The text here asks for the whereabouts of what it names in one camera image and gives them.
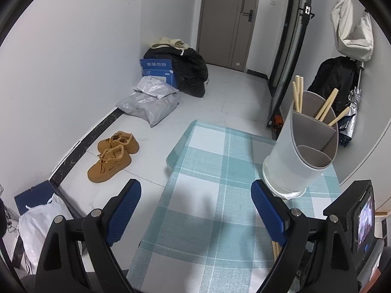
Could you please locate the brown door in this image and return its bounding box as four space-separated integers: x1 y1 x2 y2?
196 0 262 73

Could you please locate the blue cardboard box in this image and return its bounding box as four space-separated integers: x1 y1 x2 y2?
140 59 179 89

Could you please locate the white utensil holder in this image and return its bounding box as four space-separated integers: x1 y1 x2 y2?
262 91 340 200

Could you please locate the black bag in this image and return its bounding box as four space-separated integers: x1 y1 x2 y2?
143 47 209 99

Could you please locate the white hanging bag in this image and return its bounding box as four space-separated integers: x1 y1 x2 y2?
331 0 375 62

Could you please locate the teal plaid tablecloth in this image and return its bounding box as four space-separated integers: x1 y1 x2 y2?
127 120 343 293

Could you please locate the black hanging jacket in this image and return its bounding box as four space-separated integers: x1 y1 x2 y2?
305 56 361 116

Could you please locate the orange and black object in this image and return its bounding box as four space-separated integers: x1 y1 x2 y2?
270 114 284 133

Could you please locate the tan suede shoe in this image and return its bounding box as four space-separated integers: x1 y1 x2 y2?
98 131 139 154
87 144 132 184

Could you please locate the dark cloth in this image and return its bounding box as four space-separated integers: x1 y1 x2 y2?
0 198 10 239

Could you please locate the dark blue paper bag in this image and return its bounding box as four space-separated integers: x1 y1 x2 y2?
14 181 66 216

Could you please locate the silver folded umbrella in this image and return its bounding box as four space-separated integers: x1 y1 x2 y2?
337 87 361 147

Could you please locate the black-framed glass door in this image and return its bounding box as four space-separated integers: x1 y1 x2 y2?
266 0 315 129

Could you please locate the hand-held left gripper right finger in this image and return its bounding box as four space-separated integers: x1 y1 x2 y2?
250 179 358 293

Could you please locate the grey plastic mailer bag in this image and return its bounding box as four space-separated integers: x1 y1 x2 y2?
118 93 181 128

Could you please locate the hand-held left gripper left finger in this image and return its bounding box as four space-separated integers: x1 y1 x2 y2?
35 178 142 293

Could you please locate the white plastic shopping bag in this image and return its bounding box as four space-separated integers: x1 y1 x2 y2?
18 194 83 273

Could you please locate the white plastic mailer bag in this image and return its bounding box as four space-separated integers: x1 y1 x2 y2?
133 76 179 100

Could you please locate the beige cloth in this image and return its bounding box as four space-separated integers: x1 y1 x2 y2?
151 36 189 50

